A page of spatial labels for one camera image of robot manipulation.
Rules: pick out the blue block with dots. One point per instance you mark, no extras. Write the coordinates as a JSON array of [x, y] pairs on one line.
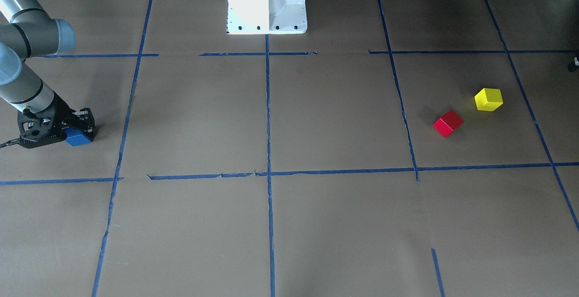
[[75, 137]]

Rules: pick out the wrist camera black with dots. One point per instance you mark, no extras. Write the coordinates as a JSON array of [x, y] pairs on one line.
[[37, 129]]

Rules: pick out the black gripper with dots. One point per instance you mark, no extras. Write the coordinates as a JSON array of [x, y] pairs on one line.
[[63, 110]]

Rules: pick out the red block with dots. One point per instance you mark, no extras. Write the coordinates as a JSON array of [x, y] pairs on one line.
[[448, 123]]

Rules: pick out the white pedestal column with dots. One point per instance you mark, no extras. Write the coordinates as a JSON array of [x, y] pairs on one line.
[[261, 17]]

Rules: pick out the yellow block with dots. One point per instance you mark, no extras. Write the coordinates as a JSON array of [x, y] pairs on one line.
[[488, 99]]

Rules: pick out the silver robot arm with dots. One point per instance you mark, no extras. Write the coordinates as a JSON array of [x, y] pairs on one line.
[[30, 32]]

